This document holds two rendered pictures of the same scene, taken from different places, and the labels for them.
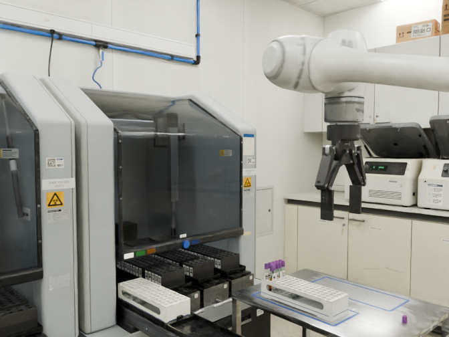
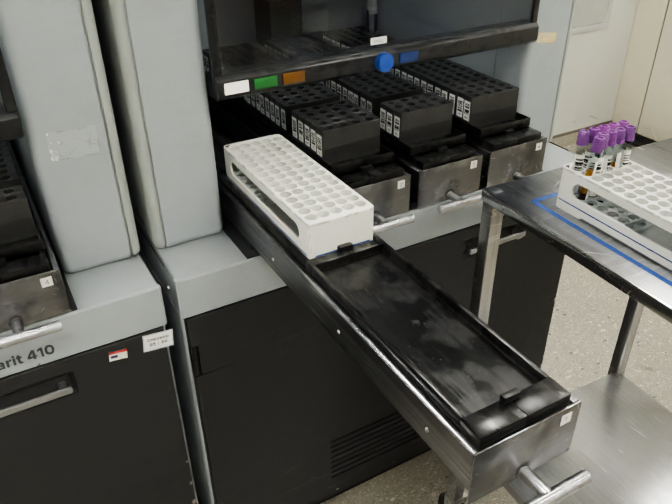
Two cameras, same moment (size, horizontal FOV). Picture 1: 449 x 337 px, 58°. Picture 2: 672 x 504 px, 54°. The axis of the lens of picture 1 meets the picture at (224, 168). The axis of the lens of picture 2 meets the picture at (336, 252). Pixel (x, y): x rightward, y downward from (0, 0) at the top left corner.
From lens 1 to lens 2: 0.53 m
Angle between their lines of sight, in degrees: 32
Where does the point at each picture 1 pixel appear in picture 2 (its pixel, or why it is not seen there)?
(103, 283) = (183, 147)
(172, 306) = (325, 224)
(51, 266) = (43, 107)
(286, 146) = not seen: outside the picture
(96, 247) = (153, 63)
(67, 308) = (102, 199)
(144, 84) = not seen: outside the picture
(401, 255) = not seen: outside the picture
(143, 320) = (266, 240)
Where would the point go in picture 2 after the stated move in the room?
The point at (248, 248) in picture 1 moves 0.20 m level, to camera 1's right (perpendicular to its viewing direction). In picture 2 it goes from (545, 74) to (657, 81)
